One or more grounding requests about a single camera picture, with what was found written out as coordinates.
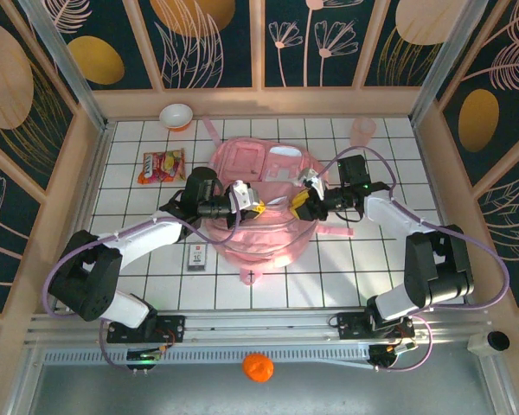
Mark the pink student backpack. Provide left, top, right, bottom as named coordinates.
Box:
left=201, top=116, right=356, bottom=289

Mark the black white small box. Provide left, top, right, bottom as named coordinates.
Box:
left=186, top=242, right=210, bottom=272

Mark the colourful candy bag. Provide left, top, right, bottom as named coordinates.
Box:
left=137, top=148, right=187, bottom=186

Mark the pink translucent cup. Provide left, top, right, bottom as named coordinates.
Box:
left=349, top=117, right=378, bottom=150

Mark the white orange bowl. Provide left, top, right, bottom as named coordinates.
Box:
left=158, top=102, right=195, bottom=132

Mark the orange fruit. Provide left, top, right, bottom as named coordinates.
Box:
left=241, top=352, right=275, bottom=385

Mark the small circuit board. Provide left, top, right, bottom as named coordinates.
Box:
left=125, top=348, right=163, bottom=369
left=368, top=341, right=419, bottom=371

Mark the grey cylinder with black hole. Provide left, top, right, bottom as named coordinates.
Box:
left=466, top=330, right=511, bottom=355

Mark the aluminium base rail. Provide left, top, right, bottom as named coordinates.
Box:
left=24, top=309, right=494, bottom=347

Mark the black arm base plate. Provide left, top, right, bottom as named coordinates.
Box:
left=106, top=315, right=187, bottom=345
left=336, top=311, right=416, bottom=342

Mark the slotted grey cable duct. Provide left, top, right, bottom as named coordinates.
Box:
left=41, top=343, right=420, bottom=368

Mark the aluminium frame post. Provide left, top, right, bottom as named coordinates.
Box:
left=19, top=0, right=112, bottom=131
left=408, top=0, right=490, bottom=126

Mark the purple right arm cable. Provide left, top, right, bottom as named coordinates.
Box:
left=313, top=145, right=511, bottom=374

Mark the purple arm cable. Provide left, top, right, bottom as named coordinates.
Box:
left=42, top=183, right=247, bottom=373
left=313, top=145, right=511, bottom=374

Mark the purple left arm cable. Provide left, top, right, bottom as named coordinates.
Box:
left=42, top=183, right=247, bottom=373

